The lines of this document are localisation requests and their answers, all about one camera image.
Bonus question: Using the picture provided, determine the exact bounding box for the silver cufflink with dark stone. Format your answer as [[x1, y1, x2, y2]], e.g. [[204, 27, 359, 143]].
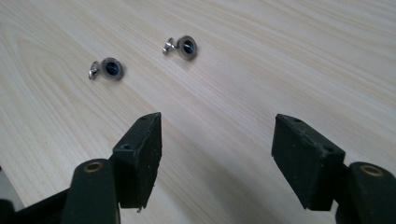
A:
[[162, 35, 198, 61], [88, 57, 124, 82]]

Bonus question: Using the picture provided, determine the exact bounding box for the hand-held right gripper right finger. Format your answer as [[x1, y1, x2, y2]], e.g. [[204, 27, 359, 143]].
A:
[[271, 113, 347, 212]]

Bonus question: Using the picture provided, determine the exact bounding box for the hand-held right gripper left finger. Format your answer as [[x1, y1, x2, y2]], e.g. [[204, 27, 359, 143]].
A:
[[111, 111, 163, 210]]

